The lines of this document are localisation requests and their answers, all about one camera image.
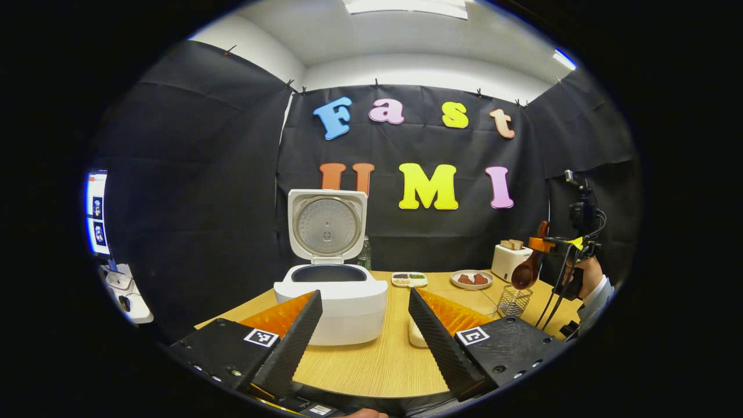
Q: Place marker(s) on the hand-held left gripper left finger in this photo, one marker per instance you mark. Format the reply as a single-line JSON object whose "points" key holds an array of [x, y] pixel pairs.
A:
{"points": [[287, 348]]}

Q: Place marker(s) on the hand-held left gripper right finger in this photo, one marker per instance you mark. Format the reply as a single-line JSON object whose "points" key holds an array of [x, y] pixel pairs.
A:
{"points": [[441, 348]]}

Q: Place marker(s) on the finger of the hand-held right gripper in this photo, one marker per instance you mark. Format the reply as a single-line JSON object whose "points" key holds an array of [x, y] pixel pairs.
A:
{"points": [[540, 244]]}

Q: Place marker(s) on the brown wooden spoon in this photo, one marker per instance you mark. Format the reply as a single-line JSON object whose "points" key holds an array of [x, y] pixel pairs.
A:
{"points": [[525, 274]]}

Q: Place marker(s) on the white rice cooker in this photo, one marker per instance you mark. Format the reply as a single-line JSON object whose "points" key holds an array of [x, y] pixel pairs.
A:
{"points": [[348, 302]]}

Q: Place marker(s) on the white toaster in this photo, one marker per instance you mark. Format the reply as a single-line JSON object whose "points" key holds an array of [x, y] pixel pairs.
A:
{"points": [[508, 264]]}

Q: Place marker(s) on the brown meat piece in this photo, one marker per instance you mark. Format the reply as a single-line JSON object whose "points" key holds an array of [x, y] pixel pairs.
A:
{"points": [[465, 279], [481, 279]]}

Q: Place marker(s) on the round white plate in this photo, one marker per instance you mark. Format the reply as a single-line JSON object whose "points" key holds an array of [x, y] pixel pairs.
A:
{"points": [[471, 286]]}

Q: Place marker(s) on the white divided grain tray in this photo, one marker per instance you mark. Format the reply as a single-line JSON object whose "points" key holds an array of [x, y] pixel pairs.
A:
{"points": [[409, 280]]}

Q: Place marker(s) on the clear plastic water bottle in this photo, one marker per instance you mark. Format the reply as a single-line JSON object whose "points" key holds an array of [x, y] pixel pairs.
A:
{"points": [[365, 255]]}

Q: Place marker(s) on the small ceiling light panel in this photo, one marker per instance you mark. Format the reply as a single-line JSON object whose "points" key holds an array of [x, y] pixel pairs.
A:
{"points": [[564, 60]]}

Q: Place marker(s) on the white side desk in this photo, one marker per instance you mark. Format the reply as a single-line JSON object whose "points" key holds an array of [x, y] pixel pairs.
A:
{"points": [[133, 302]]}

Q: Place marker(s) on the black backdrop cloth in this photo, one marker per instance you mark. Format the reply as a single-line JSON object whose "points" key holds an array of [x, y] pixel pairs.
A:
{"points": [[203, 174]]}

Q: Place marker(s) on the computer monitor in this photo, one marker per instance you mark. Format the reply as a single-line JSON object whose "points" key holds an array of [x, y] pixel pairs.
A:
{"points": [[97, 212]]}

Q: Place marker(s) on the large ceiling light panel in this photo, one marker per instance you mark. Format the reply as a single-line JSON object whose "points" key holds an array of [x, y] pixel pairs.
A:
{"points": [[406, 7]]}

